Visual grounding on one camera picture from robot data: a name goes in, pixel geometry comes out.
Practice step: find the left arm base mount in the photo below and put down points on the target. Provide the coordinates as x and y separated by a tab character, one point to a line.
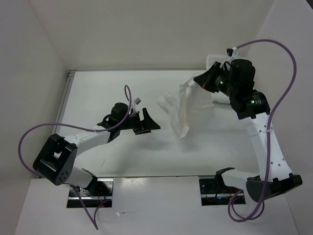
98	192

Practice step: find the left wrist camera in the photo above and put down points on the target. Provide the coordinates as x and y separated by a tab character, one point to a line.
134	105

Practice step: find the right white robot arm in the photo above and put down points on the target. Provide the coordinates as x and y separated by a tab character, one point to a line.
274	177

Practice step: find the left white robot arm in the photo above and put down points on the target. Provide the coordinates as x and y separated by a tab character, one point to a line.
56	159

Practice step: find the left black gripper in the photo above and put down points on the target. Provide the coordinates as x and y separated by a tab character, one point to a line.
145	125

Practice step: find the white pleated skirt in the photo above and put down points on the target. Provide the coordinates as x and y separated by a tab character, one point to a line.
181	110

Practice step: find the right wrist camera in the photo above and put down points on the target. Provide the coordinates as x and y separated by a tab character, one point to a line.
232	53

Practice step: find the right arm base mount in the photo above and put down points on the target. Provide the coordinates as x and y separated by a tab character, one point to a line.
214	191

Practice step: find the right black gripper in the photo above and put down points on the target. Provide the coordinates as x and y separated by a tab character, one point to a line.
204	80

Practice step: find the white perforated plastic basket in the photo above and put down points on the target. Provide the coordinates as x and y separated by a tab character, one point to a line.
218	98

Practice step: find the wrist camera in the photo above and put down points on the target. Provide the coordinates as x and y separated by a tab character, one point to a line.
232	53
134	105

